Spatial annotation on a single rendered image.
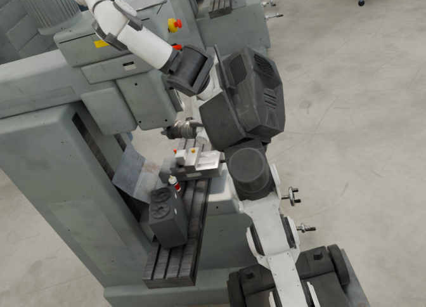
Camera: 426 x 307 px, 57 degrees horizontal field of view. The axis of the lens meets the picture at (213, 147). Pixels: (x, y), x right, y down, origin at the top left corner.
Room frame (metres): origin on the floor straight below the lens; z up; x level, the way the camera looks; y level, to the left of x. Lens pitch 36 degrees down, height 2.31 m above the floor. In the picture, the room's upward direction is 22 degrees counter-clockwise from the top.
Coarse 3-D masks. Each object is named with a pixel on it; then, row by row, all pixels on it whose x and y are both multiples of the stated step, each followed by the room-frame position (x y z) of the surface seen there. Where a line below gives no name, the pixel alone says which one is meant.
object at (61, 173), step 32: (0, 128) 1.81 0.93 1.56; (32, 128) 1.71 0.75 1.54; (64, 128) 1.67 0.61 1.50; (96, 128) 1.86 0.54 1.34; (0, 160) 1.81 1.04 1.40; (32, 160) 1.75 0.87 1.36; (64, 160) 1.70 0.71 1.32; (96, 160) 1.73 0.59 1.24; (32, 192) 1.80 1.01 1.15; (64, 192) 1.74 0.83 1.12; (96, 192) 1.68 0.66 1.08; (64, 224) 1.79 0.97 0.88; (96, 224) 1.72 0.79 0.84; (128, 224) 1.67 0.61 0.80; (96, 256) 1.77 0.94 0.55; (128, 256) 1.70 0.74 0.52
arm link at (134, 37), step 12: (120, 0) 1.30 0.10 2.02; (132, 12) 1.26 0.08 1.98; (132, 24) 1.23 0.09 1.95; (108, 36) 1.24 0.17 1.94; (120, 36) 1.23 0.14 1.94; (132, 36) 1.22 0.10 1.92; (144, 36) 1.23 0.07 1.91; (156, 36) 1.26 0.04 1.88; (120, 48) 1.23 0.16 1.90; (132, 48) 1.22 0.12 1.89; (144, 48) 1.22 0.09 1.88; (156, 48) 1.22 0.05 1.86; (168, 48) 1.24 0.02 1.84; (144, 60) 1.24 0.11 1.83; (156, 60) 1.22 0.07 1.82
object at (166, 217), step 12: (156, 192) 1.45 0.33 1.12; (168, 192) 1.42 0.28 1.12; (156, 204) 1.38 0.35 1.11; (168, 204) 1.34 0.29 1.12; (180, 204) 1.42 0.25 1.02; (156, 216) 1.29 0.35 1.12; (168, 216) 1.28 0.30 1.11; (180, 216) 1.34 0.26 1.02; (156, 228) 1.27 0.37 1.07; (168, 228) 1.27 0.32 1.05; (180, 228) 1.27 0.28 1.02; (168, 240) 1.27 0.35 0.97; (180, 240) 1.26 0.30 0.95
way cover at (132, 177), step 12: (132, 156) 1.96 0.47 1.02; (120, 168) 1.84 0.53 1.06; (132, 168) 1.88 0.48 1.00; (144, 168) 1.92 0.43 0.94; (156, 168) 1.94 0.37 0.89; (120, 180) 1.76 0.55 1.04; (132, 180) 1.80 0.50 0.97; (144, 180) 1.83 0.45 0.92; (156, 180) 1.85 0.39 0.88; (132, 192) 1.73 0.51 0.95; (144, 192) 1.75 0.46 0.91
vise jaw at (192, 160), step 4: (196, 148) 1.79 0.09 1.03; (188, 152) 1.78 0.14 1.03; (196, 152) 1.76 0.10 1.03; (200, 152) 1.79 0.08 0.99; (188, 156) 1.75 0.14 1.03; (192, 156) 1.74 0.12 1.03; (196, 156) 1.72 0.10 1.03; (188, 160) 1.71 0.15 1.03; (192, 160) 1.70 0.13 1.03; (196, 160) 1.70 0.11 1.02; (184, 164) 1.69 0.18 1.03; (188, 164) 1.68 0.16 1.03; (192, 164) 1.67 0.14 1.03; (196, 164) 1.68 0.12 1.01; (188, 168) 1.67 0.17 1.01; (192, 168) 1.66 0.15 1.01; (196, 168) 1.66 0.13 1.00
